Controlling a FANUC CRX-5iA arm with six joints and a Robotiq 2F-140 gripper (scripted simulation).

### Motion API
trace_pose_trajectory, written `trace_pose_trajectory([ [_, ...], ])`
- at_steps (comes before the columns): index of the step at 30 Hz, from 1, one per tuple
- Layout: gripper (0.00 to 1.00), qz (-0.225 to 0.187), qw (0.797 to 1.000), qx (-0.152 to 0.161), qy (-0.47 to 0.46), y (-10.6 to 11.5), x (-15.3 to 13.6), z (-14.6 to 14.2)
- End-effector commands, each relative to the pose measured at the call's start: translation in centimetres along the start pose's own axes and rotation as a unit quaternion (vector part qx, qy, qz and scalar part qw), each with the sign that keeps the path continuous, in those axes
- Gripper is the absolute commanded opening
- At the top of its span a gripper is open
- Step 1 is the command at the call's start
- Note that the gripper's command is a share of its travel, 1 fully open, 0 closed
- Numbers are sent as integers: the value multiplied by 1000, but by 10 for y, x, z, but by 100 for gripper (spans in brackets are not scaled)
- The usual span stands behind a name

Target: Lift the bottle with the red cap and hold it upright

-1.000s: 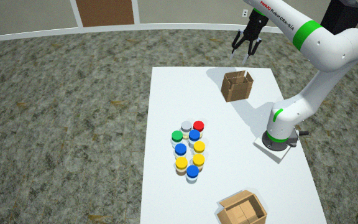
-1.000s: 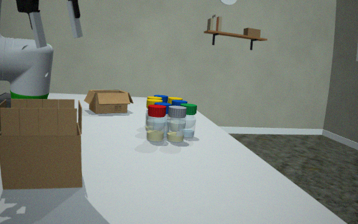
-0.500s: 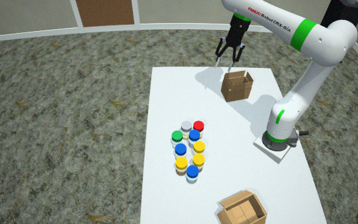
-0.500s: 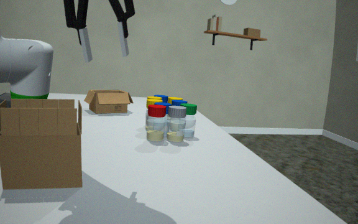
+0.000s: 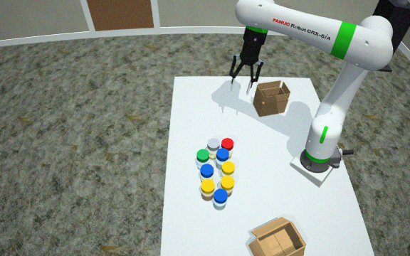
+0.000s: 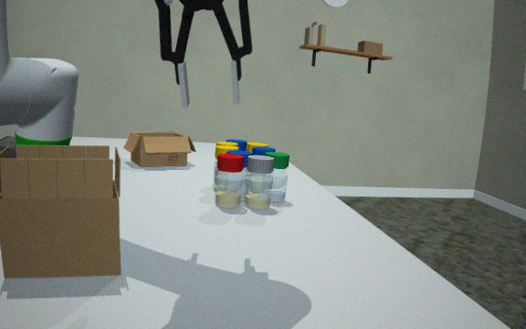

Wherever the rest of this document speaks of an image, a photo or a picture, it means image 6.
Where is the glass bottle with grey cap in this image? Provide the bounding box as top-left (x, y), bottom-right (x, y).
top-left (244, 155), bottom-right (274, 210)

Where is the clear glass bottle with green cap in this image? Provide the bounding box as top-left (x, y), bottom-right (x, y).
top-left (265, 152), bottom-right (289, 203)

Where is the clear glass bottle with red cap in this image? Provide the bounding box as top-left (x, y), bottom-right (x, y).
top-left (215, 154), bottom-right (244, 209)

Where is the blue-capped bottle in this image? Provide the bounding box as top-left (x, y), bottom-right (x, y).
top-left (252, 147), bottom-right (275, 155)
top-left (226, 140), bottom-right (247, 151)

